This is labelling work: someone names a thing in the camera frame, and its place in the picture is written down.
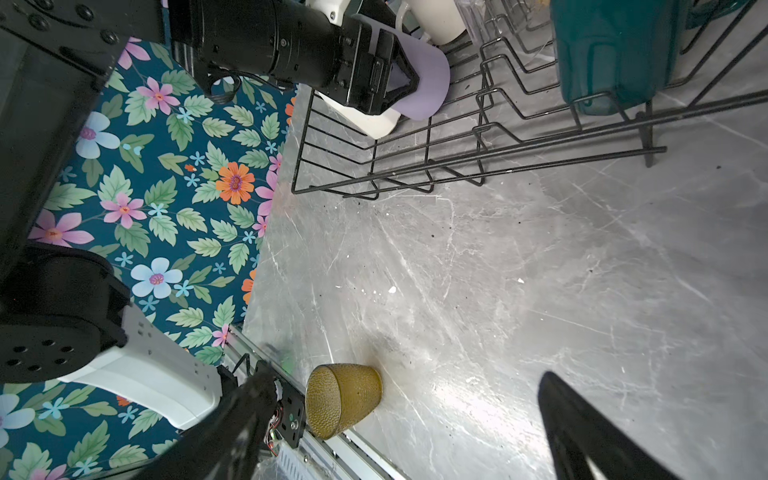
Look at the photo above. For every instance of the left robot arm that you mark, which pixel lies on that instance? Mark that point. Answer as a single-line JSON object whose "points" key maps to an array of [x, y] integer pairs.
{"points": [[64, 314]]}

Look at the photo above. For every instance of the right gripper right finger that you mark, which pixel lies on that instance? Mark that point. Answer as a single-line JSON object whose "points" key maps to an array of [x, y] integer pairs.
{"points": [[580, 436]]}

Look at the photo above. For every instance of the black wire dish rack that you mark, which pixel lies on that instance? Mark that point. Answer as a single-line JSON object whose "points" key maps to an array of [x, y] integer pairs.
{"points": [[505, 114]]}

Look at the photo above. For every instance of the cream mug with handle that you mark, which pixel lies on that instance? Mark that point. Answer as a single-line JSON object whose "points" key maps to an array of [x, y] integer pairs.
{"points": [[374, 126]]}

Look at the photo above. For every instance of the clear glass cup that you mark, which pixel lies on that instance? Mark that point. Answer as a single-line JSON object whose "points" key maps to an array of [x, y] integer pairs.
{"points": [[475, 13]]}

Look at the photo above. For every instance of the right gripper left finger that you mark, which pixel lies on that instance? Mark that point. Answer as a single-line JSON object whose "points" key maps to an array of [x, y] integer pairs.
{"points": [[226, 444]]}

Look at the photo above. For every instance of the red interior white mug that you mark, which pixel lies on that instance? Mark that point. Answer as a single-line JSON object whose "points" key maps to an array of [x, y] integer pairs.
{"points": [[440, 20]]}

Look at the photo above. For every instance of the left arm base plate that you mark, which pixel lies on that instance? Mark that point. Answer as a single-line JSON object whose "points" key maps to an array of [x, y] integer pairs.
{"points": [[287, 423]]}

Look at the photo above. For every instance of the lilac plastic cup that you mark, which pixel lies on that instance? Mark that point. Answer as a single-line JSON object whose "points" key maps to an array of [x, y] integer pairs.
{"points": [[432, 67]]}

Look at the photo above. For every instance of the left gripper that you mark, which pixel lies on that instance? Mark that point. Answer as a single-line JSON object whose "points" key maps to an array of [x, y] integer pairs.
{"points": [[374, 72]]}

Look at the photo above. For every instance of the cream mug green handle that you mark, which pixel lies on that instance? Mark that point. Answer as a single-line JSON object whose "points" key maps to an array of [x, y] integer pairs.
{"points": [[615, 54]]}

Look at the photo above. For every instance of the olive green glass cup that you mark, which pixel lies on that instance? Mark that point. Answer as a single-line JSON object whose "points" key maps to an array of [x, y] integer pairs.
{"points": [[339, 396]]}

